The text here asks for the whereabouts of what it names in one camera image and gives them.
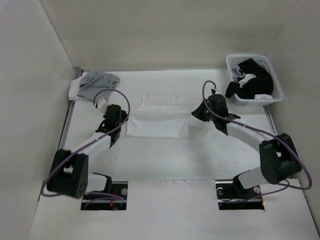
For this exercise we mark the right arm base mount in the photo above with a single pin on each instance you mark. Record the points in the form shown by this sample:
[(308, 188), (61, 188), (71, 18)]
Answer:
[(244, 199)]

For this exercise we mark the black tank top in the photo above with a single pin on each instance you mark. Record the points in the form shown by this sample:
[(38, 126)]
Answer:
[(257, 81)]

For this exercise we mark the folded grey tank top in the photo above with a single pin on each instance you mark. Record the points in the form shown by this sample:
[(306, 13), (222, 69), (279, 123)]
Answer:
[(94, 82)]

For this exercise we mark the folded white tank top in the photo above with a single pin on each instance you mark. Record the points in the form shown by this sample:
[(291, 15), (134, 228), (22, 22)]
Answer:
[(74, 88)]

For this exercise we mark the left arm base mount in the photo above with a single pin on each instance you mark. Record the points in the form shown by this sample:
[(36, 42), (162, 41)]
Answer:
[(113, 198)]

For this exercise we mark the white plastic laundry basket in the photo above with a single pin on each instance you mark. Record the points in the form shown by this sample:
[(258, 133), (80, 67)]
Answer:
[(232, 61)]

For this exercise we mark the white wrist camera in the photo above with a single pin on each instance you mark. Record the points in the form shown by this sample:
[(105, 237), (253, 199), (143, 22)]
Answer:
[(215, 91), (102, 105)]

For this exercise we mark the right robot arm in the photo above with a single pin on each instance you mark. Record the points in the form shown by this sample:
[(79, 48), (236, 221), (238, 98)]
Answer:
[(276, 160)]

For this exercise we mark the white garment in basket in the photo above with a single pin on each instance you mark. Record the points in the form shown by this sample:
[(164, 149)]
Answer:
[(263, 97)]

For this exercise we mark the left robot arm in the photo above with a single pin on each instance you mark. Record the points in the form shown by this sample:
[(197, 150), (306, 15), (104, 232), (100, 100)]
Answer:
[(70, 173)]

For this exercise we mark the grey garment in basket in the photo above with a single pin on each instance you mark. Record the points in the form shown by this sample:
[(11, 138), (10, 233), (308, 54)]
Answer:
[(237, 73)]

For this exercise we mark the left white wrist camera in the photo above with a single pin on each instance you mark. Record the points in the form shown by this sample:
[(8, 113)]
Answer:
[(102, 105)]

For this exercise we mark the white tank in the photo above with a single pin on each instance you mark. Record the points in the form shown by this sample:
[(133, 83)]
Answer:
[(158, 121), (74, 88)]

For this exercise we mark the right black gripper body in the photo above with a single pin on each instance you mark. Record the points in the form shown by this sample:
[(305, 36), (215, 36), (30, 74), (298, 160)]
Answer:
[(203, 115)]

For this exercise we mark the metal table edge rail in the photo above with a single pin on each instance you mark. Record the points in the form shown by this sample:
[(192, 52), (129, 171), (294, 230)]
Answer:
[(71, 104)]

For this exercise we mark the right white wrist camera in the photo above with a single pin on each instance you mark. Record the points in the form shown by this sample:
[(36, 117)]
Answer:
[(215, 91)]

